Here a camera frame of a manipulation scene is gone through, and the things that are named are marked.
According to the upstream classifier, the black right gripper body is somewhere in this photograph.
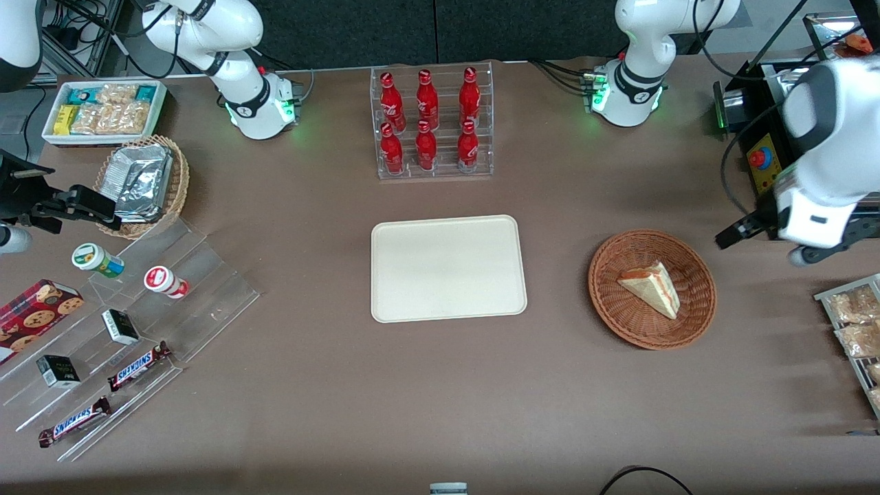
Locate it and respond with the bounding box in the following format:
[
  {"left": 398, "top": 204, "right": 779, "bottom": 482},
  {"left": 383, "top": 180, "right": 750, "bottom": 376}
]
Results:
[{"left": 0, "top": 151, "right": 57, "bottom": 228}]

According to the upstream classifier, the triangular sandwich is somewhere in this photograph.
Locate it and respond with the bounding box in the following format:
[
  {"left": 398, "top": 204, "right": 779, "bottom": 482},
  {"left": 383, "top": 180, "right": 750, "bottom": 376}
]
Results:
[{"left": 617, "top": 261, "right": 681, "bottom": 320}]

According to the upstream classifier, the small brown wicker basket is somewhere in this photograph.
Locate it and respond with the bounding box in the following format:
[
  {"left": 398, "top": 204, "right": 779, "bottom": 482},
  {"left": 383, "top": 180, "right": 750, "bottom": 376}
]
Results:
[{"left": 93, "top": 135, "right": 190, "bottom": 240}]

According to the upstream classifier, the large brown wicker basket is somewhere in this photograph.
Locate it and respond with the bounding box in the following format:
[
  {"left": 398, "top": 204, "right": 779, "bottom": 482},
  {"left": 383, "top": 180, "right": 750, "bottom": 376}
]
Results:
[{"left": 588, "top": 229, "right": 718, "bottom": 351}]

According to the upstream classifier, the tray of bagged snacks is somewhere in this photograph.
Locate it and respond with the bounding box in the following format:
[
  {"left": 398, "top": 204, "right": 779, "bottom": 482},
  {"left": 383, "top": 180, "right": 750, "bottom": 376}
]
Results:
[{"left": 814, "top": 273, "right": 880, "bottom": 421}]

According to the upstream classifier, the cream plastic tray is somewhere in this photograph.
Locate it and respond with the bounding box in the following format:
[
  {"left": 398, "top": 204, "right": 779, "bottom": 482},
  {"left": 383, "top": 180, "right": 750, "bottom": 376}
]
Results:
[{"left": 371, "top": 214, "right": 528, "bottom": 324}]

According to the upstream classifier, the black food warmer cabinet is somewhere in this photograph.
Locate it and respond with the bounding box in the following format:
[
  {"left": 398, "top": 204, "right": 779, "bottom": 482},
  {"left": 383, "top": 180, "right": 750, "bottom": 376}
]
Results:
[{"left": 712, "top": 12, "right": 880, "bottom": 241}]

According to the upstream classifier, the green lid cup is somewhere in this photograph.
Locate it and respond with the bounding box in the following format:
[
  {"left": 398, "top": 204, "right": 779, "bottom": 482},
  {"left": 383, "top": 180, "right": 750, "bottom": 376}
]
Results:
[{"left": 71, "top": 243, "right": 127, "bottom": 280}]

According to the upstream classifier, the silver foil packet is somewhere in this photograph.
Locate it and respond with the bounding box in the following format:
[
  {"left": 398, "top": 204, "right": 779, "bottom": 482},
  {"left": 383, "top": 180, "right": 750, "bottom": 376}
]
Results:
[{"left": 109, "top": 144, "right": 174, "bottom": 223}]

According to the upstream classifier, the clear cracker bag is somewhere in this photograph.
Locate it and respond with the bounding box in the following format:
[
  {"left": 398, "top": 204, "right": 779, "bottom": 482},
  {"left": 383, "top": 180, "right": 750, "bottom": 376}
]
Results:
[
  {"left": 71, "top": 103, "right": 115, "bottom": 135},
  {"left": 96, "top": 83, "right": 139, "bottom": 108},
  {"left": 112, "top": 101, "right": 151, "bottom": 135}
]

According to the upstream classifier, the clear snack bag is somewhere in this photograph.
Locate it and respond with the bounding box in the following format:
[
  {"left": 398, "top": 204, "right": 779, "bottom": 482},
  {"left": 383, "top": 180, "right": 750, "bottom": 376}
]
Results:
[
  {"left": 826, "top": 285, "right": 880, "bottom": 325},
  {"left": 835, "top": 322, "right": 880, "bottom": 359}
]

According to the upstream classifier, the red cookie box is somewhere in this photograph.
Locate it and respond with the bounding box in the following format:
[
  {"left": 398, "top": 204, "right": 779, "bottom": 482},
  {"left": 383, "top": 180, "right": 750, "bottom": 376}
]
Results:
[{"left": 0, "top": 278, "right": 85, "bottom": 366}]

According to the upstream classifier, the red lid cup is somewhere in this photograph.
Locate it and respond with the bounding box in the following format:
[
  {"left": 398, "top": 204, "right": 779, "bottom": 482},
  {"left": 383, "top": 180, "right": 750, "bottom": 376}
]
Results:
[{"left": 143, "top": 265, "right": 190, "bottom": 300}]

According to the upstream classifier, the small black box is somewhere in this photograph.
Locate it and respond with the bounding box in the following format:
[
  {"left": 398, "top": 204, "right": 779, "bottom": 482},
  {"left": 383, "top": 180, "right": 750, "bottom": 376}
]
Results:
[
  {"left": 101, "top": 309, "right": 141, "bottom": 346},
  {"left": 36, "top": 355, "right": 82, "bottom": 390}
]

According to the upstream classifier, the white snack bin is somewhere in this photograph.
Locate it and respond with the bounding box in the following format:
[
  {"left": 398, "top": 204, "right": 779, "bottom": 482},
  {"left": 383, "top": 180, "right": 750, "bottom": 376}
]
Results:
[{"left": 42, "top": 80, "right": 168, "bottom": 148}]

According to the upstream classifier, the clear acrylic stepped display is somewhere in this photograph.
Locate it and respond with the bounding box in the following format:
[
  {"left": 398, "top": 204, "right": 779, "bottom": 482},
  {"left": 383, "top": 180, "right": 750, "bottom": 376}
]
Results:
[{"left": 0, "top": 217, "right": 261, "bottom": 463}]

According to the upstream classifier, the snickers bar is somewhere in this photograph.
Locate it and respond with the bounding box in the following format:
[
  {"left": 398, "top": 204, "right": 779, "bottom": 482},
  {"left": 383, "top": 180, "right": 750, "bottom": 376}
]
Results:
[
  {"left": 107, "top": 341, "right": 173, "bottom": 393},
  {"left": 38, "top": 397, "right": 113, "bottom": 449}
]

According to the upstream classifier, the clear acrylic bottle rack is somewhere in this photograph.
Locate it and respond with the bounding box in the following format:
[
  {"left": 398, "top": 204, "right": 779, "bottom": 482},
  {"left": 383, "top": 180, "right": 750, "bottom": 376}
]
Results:
[{"left": 370, "top": 61, "right": 495, "bottom": 181}]

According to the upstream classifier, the red cola bottle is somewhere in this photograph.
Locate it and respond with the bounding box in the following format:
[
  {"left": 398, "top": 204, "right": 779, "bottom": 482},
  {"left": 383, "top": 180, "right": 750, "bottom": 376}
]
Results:
[
  {"left": 416, "top": 69, "right": 440, "bottom": 131},
  {"left": 379, "top": 72, "right": 407, "bottom": 133},
  {"left": 415, "top": 120, "right": 439, "bottom": 171},
  {"left": 456, "top": 120, "right": 480, "bottom": 173},
  {"left": 379, "top": 122, "right": 405, "bottom": 175},
  {"left": 459, "top": 67, "right": 482, "bottom": 129}
]

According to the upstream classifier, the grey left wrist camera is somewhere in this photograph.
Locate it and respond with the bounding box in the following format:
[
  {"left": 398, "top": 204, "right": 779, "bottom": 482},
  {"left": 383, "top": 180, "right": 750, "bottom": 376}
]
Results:
[{"left": 789, "top": 219, "right": 880, "bottom": 268}]

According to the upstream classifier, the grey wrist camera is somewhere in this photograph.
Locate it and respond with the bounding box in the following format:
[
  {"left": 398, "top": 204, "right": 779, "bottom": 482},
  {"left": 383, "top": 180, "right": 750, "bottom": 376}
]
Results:
[
  {"left": 789, "top": 219, "right": 880, "bottom": 268},
  {"left": 0, "top": 223, "right": 33, "bottom": 254}
]

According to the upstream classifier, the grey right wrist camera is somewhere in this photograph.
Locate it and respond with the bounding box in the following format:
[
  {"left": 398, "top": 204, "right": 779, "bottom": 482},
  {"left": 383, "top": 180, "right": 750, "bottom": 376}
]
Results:
[{"left": 0, "top": 223, "right": 33, "bottom": 254}]

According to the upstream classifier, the aluminium frame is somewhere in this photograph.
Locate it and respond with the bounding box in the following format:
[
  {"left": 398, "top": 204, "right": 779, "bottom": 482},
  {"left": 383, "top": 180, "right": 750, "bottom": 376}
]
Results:
[{"left": 40, "top": 0, "right": 126, "bottom": 85}]

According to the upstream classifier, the black base cable bundle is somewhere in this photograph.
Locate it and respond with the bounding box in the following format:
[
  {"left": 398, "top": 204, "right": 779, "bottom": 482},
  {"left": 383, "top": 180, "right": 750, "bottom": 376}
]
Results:
[
  {"left": 528, "top": 58, "right": 623, "bottom": 95},
  {"left": 256, "top": 47, "right": 316, "bottom": 105}
]

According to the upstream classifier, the black cable loop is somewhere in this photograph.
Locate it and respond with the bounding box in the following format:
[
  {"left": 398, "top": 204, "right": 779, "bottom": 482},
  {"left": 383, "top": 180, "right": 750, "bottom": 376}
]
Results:
[{"left": 598, "top": 465, "right": 695, "bottom": 495}]

